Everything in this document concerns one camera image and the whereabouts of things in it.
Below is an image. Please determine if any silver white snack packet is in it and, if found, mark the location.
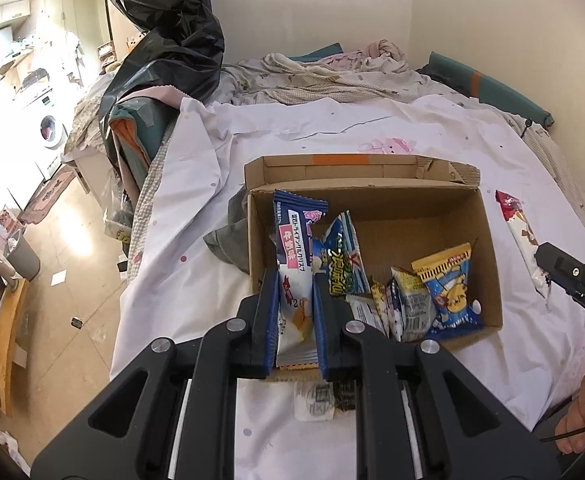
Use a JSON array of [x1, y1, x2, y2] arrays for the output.
[[390, 266, 437, 343]]

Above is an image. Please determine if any plaid beige snack packet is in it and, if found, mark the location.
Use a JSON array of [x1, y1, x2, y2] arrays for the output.
[[370, 280, 398, 333]]

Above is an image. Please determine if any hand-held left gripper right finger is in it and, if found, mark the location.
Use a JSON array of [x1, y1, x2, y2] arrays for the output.
[[313, 271, 561, 480]]

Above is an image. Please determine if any small white snack packet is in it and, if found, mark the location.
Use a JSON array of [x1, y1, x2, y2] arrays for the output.
[[294, 380, 337, 422]]

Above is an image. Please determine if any wooden chair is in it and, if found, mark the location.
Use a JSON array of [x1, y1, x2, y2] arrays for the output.
[[0, 272, 30, 417]]

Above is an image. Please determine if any yellow blue cartoon snack bag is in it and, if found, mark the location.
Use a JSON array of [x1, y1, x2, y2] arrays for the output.
[[411, 242, 484, 342]]

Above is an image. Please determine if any red white brown snack packet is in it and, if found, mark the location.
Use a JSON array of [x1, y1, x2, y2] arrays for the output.
[[495, 190, 552, 299]]

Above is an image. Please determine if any teal cushion with orange edge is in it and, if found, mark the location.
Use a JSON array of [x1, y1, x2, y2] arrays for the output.
[[110, 99, 174, 197]]

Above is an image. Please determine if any black plastic bag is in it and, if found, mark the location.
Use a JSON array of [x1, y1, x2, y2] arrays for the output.
[[98, 0, 226, 161]]

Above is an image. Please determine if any dark snack packet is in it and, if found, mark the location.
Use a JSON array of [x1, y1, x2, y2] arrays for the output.
[[333, 380, 358, 413]]

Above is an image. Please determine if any dark grey cloth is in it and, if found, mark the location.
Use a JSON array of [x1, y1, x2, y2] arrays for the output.
[[203, 192, 251, 276]]

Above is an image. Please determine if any thin black cable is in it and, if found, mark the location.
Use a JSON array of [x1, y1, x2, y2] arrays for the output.
[[539, 416, 585, 444]]

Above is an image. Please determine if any white washing machine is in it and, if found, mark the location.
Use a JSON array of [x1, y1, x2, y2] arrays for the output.
[[17, 84, 72, 182]]

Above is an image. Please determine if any person's right hand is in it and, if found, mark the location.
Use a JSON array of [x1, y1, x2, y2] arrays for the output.
[[555, 342, 585, 456]]

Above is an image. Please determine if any blue green snack bag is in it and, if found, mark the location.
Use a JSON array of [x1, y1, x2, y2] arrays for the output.
[[313, 210, 372, 301]]

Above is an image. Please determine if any grey trash bin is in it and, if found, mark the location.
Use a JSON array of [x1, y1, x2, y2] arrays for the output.
[[4, 230, 41, 282]]

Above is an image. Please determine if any crumpled beige striped blanket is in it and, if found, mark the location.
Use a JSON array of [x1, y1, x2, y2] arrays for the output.
[[222, 52, 456, 107]]

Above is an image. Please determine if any pink patterned rug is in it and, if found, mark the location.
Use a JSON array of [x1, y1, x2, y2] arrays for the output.
[[19, 164, 76, 227]]

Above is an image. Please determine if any teal mat with orange stripe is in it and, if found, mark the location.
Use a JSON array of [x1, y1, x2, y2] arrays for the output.
[[429, 51, 554, 129]]

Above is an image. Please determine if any white printed bed sheet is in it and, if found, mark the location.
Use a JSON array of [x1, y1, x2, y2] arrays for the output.
[[110, 92, 585, 480]]

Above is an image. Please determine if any brown cardboard box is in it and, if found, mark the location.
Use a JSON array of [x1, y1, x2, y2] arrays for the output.
[[244, 154, 504, 383]]

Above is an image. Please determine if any pink crumpled cloth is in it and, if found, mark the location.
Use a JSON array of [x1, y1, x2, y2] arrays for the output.
[[317, 39, 414, 75]]

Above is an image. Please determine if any blue white snack packet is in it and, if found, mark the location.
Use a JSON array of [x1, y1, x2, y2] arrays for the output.
[[272, 190, 329, 372]]

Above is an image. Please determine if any white black-print sachet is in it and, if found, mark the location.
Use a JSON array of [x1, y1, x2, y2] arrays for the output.
[[345, 292, 391, 338]]

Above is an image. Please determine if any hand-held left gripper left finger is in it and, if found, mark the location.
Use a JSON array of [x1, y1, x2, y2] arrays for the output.
[[30, 271, 280, 480]]

